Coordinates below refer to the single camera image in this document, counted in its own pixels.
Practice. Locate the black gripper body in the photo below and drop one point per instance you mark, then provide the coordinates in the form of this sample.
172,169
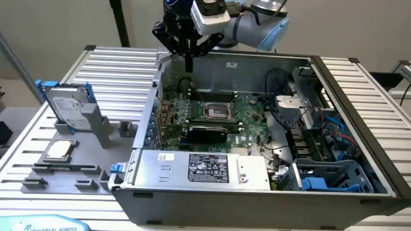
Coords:
178,16

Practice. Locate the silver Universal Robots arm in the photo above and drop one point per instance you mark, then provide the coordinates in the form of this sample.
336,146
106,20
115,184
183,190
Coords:
256,26

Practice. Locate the hard disk with blue caddy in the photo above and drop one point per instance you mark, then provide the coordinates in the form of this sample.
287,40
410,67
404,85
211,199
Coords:
68,106

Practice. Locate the blue-grey disk bay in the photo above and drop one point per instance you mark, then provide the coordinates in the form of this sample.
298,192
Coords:
330,173

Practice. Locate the white case label sticker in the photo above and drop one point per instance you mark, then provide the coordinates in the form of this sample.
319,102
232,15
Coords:
231,64

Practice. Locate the black stand pole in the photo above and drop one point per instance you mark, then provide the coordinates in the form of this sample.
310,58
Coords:
120,21

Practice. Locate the RAM sticks beside socket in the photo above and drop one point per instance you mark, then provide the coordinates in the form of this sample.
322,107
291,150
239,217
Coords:
215,96

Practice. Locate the slatted metal table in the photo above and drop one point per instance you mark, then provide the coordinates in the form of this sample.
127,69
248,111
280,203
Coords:
115,79

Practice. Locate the CPU socket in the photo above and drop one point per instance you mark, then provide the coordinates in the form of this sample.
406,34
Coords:
214,111

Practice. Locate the black graphics card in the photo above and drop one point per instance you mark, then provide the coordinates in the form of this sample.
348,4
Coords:
207,133

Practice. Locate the green motherboard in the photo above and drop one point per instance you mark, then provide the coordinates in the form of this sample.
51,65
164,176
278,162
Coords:
244,130

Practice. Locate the metal drive cage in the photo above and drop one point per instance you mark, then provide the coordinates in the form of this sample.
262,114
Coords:
302,103

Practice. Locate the grey metal pole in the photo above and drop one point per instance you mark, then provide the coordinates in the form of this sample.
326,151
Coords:
19,69

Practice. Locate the grey parts rack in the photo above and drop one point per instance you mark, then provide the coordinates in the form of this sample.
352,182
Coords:
83,144

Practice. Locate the silver power supply unit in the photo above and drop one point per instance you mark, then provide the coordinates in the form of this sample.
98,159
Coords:
199,168

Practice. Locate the blue case latch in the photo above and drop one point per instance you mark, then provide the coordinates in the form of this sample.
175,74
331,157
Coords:
118,168

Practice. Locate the black box in background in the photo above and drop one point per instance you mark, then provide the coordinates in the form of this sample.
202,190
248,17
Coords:
383,80

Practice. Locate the silver CPU chip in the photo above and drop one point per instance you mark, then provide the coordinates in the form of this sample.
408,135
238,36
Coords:
60,149

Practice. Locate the black object at table side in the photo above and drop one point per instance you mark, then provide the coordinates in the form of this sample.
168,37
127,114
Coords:
4,133

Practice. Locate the open grey PC case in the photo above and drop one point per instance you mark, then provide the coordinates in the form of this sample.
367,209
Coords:
224,204

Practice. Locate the blue Universal Robots teach pendant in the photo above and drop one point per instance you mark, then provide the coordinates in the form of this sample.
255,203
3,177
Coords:
41,223

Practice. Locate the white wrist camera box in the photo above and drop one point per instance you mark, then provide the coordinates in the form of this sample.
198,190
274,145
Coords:
210,16

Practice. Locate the aluminium profile frame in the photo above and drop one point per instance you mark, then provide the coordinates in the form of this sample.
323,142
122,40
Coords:
400,69

